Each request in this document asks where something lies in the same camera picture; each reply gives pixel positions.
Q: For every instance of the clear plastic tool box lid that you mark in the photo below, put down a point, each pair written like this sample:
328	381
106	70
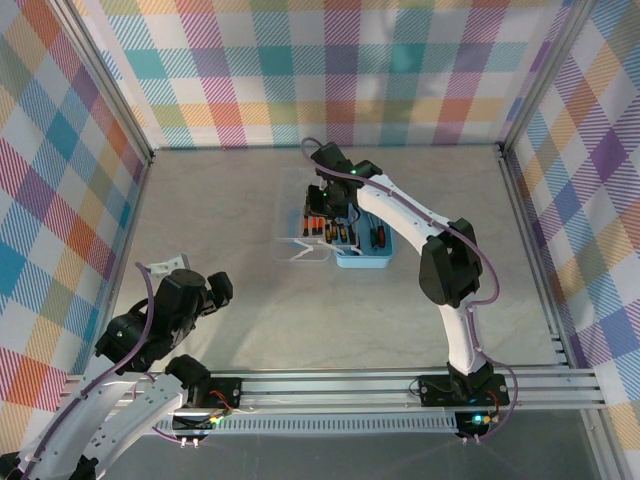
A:
287	225

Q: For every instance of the blue plastic tool box base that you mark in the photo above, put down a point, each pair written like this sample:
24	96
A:
365	260

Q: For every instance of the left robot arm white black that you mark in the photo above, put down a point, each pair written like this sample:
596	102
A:
100	415

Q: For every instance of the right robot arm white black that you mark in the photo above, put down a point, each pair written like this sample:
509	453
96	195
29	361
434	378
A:
400	210

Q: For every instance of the small black controller board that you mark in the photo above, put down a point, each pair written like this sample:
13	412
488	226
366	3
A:
192	425
475	422

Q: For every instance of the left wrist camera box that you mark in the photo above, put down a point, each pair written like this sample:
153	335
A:
170	262

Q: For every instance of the aluminium side rail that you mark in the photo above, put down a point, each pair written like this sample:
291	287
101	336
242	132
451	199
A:
134	205
522	200

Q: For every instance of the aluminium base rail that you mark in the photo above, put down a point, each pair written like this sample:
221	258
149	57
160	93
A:
325	392

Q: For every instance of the aluminium frame post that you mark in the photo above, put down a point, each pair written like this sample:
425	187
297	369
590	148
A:
111	85
543	75

